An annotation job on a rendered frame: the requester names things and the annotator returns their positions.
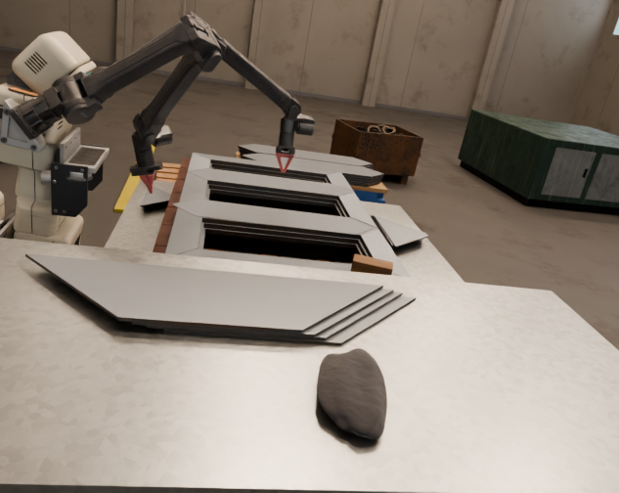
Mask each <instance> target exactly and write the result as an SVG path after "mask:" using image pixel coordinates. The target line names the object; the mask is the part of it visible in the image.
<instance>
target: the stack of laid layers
mask: <svg viewBox="0 0 619 493"><path fill-rule="evenodd" d="M209 168H213V169H221V170H229V171H237V172H243V173H251V174H259V175H267V176H275V177H283V178H290V179H298V180H306V181H314V182H322V183H330V184H331V181H330V179H329V178H328V176H327V174H319V173H311V172H304V171H296V170H288V169H287V171H286V173H282V172H281V169H280V168H274V167H266V166H258V165H251V164H243V163H235V162H228V161H221V160H213V159H211V160H210V166H209ZM210 193H211V194H219V195H228V196H236V197H245V198H253V199H262V200H269V201H278V202H294V203H302V204H311V205H318V206H327V207H333V208H334V210H335V212H336V214H337V216H343V217H348V218H351V217H350V216H349V214H348V212H347V210H346V209H345V207H344V205H343V203H342V201H341V200H340V198H339V196H331V195H323V194H315V193H307V192H298V191H291V190H283V189H275V188H267V187H259V186H250V185H243V184H235V183H227V182H219V181H211V180H208V181H207V188H206V195H205V199H206V200H208V201H209V195H210ZM351 219H353V220H355V221H358V222H360V223H363V224H365V225H368V226H370V227H373V229H372V230H369V231H366V232H363V233H360V234H357V235H351V234H343V233H335V232H327V231H318V230H309V229H301V228H292V227H284V226H276V225H267V224H259V223H250V222H242V221H234V220H225V219H217V218H209V217H203V218H202V222H201V229H200V236H199V249H203V244H204V236H205V234H215V235H224V236H234V237H243V238H253V239H262V240H271V241H281V242H290V243H300V244H308V245H318V246H328V247H346V248H355V250H356V252H357V254H360V255H365V256H368V257H372V255H371V253H370V251H369V249H368V248H367V246H366V244H365V242H364V241H363V239H362V237H361V235H363V234H366V233H369V232H371V231H373V230H376V229H378V228H377V227H374V226H372V225H369V224H366V223H364V222H361V221H359V220H356V219H354V218H351Z"/></svg>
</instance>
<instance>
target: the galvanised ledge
mask: <svg viewBox="0 0 619 493"><path fill-rule="evenodd" d="M174 184H175V183H171V182H162V181H155V180H154V183H153V186H155V187H157V188H159V189H161V190H163V191H164V192H166V193H168V194H171V193H172V190H173V187H174ZM147 190H148V188H147V186H146V185H145V183H144V182H143V181H142V180H140V181H139V183H138V185H137V187H136V189H135V191H134V193H133V194H132V196H131V198H130V200H129V202H128V204H127V206H126V207H125V208H124V210H123V212H122V214H121V216H120V218H119V220H118V222H117V223H116V225H115V227H114V229H113V231H112V233H111V236H110V237H109V239H108V241H107V243H106V245H105V247H107V248H117V249H127V250H138V251H147V252H153V249H154V246H155V241H156V238H157V235H158V232H159V229H160V226H161V223H162V220H163V217H164V214H165V211H166V209H167V206H168V202H165V203H160V204H154V205H149V206H144V207H141V206H140V204H141V202H142V200H143V198H144V196H145V194H146V192H147Z"/></svg>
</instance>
